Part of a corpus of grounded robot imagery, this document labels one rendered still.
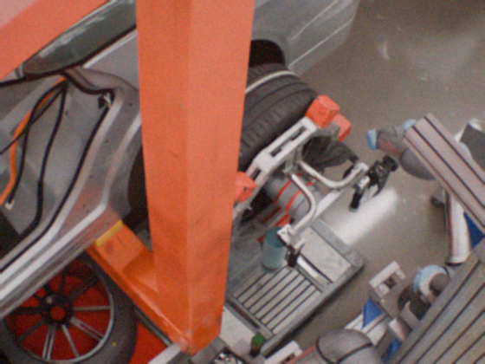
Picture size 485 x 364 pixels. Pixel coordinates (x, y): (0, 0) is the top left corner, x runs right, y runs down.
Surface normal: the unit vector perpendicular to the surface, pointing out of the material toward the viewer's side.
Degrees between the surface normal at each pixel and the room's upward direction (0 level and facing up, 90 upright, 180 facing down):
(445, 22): 0
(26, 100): 6
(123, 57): 80
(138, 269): 36
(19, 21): 90
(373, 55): 0
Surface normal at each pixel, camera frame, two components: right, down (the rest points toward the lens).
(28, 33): 0.70, 0.64
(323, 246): 0.06, -0.48
